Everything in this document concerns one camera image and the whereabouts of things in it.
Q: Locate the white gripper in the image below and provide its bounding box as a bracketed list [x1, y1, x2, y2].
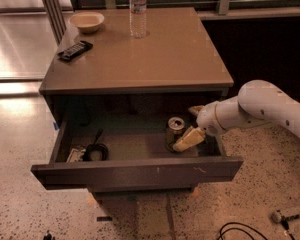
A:
[173, 101, 223, 152]

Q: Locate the orange soda can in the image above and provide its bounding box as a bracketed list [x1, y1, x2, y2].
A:
[165, 117, 185, 152]

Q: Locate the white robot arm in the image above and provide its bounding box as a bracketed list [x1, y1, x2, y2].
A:
[173, 80, 300, 152]

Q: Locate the grey cabinet with glossy top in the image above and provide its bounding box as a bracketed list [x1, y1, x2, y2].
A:
[38, 6, 235, 205]

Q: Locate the open grey top drawer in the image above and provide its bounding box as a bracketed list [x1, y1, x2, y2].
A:
[31, 94, 243, 193]

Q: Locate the white packet in drawer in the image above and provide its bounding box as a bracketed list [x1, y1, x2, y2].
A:
[67, 148, 86, 162]

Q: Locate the black remote control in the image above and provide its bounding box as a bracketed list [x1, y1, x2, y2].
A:
[58, 40, 93, 62]

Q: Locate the clear plastic water bottle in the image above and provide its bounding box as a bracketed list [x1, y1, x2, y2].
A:
[129, 0, 147, 38]

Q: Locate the white ceramic bowl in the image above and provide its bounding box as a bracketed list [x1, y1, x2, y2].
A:
[69, 12, 104, 34]

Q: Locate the small black floor object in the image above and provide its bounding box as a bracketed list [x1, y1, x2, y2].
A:
[43, 230, 55, 240]

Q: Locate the black floor cable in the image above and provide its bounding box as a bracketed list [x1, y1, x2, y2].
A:
[216, 221, 269, 240]

